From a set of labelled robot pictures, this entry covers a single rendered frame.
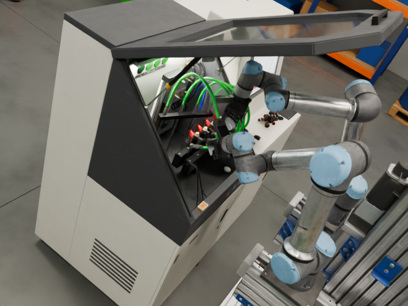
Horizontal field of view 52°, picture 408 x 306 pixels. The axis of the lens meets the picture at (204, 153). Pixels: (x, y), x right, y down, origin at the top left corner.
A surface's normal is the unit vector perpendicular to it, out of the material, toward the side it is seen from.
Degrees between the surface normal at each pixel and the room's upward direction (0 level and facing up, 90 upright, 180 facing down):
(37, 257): 0
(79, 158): 90
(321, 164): 82
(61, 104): 90
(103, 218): 90
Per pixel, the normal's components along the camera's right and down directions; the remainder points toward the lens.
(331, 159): -0.72, 0.07
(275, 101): -0.05, 0.61
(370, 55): -0.49, 0.40
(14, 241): 0.32, -0.74
